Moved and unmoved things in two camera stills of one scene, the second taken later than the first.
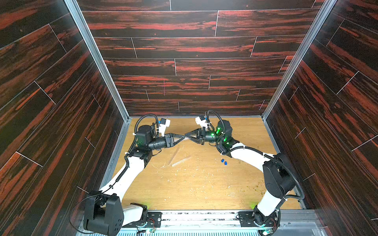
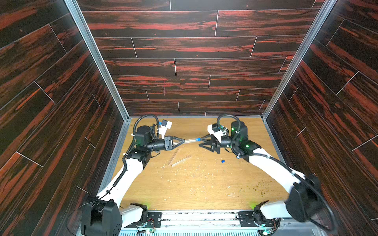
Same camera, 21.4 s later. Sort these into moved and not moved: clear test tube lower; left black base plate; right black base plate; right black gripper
Moved: right black gripper
Not moved: clear test tube lower; left black base plate; right black base plate
